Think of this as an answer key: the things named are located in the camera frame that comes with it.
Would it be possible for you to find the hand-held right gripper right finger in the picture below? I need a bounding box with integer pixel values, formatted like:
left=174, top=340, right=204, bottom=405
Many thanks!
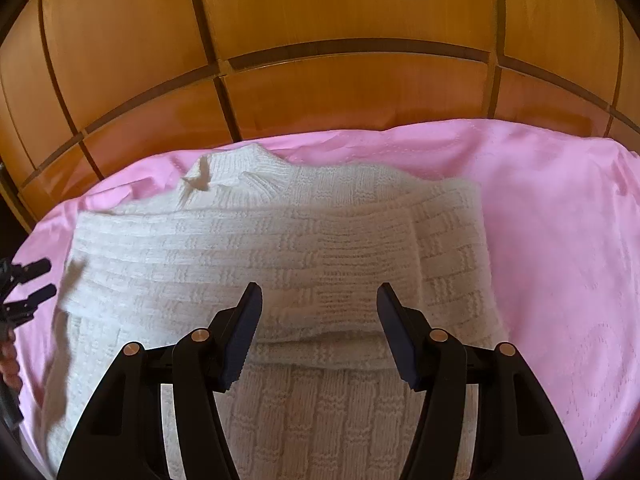
left=376, top=282, right=585, bottom=480

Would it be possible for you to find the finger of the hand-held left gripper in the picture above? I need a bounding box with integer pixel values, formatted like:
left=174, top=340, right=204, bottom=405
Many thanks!
left=10, top=258, right=52, bottom=281
left=5, top=284, right=57, bottom=321

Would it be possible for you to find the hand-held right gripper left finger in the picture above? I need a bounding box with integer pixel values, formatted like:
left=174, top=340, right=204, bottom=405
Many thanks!
left=56, top=282, right=263, bottom=480

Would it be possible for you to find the white knit sweater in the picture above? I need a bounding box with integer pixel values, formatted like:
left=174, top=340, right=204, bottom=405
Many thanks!
left=37, top=142, right=511, bottom=480

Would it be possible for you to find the person's left hand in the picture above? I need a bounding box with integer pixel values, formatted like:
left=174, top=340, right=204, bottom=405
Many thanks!
left=0, top=330, right=23, bottom=396

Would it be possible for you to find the pink blanket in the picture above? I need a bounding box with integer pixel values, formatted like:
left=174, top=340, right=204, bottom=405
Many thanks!
left=10, top=117, right=640, bottom=480

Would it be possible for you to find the wooden headboard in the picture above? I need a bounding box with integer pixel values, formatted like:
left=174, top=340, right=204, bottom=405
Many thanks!
left=0, top=0, right=640, bottom=221

